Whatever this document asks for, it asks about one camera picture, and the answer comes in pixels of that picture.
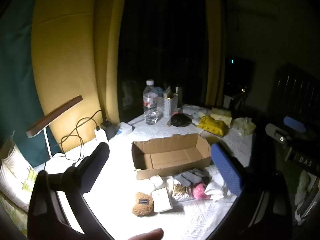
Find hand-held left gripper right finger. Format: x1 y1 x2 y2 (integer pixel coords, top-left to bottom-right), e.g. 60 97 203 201
211 142 293 240

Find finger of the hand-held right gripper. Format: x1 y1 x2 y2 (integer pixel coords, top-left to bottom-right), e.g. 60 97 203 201
265 123 293 146
283 116 307 133

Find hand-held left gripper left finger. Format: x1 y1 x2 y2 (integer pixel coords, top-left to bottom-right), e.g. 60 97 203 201
27 142 110 240

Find white cloth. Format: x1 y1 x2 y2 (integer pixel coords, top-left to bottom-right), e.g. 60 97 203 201
204 180 237 202

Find pink plush toy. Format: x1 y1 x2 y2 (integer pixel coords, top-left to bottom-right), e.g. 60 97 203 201
192 182 207 200

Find grey knit gloves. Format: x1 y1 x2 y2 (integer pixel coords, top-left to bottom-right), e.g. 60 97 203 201
172 167 212 187

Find cotton swab bag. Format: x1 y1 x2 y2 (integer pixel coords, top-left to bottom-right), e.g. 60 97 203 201
171 181 197 202

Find brown cardboard box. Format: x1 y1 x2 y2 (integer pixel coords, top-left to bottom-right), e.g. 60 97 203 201
131 133 212 180

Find small tissue pack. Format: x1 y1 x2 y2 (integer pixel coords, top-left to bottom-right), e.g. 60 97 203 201
151 187 174 213

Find white charger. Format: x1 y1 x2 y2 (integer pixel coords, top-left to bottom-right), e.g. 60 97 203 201
94 127 108 143

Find dark slatted chair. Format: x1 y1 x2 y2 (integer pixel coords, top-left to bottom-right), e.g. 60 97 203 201
270 64 320 125

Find crinkled clear plastic bag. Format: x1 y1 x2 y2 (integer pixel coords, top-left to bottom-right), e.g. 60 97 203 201
232 117 257 137

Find black power adapter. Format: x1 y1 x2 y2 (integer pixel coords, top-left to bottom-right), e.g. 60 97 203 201
100 120 118 140

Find yellow wipes packet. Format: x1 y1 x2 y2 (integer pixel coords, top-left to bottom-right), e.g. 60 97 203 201
197 116 229 137

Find white and blue tissue box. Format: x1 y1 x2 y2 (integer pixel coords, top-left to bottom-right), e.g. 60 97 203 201
115 122 134 138

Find pale yellow sponge block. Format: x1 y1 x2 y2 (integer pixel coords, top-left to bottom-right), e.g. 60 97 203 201
210 107 233 127

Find white cotton wad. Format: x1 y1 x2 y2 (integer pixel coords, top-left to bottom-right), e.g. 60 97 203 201
149 174 168 189

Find white desk lamp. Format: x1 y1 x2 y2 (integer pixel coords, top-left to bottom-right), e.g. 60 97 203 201
26 95 83 158

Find black round lid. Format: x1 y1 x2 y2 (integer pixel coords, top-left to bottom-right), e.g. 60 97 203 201
171 113 192 128

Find clear water bottle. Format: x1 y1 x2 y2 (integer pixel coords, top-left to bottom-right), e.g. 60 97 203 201
142 79 159 125

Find white perforated basket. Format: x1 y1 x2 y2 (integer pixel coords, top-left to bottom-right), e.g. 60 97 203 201
162 96 178 118

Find metal flask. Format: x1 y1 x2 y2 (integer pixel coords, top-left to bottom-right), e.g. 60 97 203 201
174 85 184 108

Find narrow yellow curtain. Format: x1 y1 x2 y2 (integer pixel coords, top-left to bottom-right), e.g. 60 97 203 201
204 0 227 105

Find teal cloth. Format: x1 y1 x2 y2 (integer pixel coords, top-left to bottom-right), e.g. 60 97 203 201
0 0 63 168

